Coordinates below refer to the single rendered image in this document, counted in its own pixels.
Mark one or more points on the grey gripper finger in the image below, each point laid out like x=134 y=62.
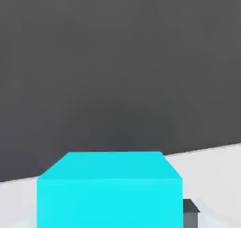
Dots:
x=189 y=215

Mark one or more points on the small cyan cube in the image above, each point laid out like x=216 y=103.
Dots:
x=109 y=194

